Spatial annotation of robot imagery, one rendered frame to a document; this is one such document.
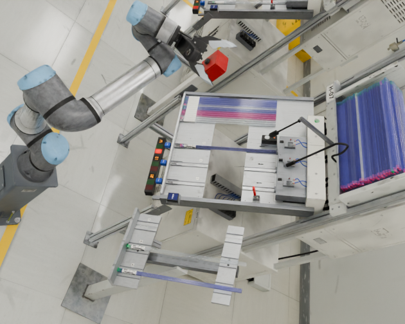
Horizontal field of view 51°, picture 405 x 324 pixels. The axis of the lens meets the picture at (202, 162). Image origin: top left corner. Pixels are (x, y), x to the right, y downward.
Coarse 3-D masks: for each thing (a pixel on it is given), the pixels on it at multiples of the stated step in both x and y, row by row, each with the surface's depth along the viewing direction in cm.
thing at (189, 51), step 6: (180, 36) 136; (180, 42) 135; (186, 42) 133; (180, 48) 135; (186, 48) 132; (192, 48) 130; (186, 54) 131; (192, 54) 130; (198, 54) 130; (192, 60) 131
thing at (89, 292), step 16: (80, 272) 236; (96, 272) 242; (160, 272) 185; (176, 272) 180; (80, 288) 233; (96, 288) 225; (112, 288) 213; (128, 288) 208; (64, 304) 224; (80, 304) 229; (96, 304) 235; (96, 320) 232
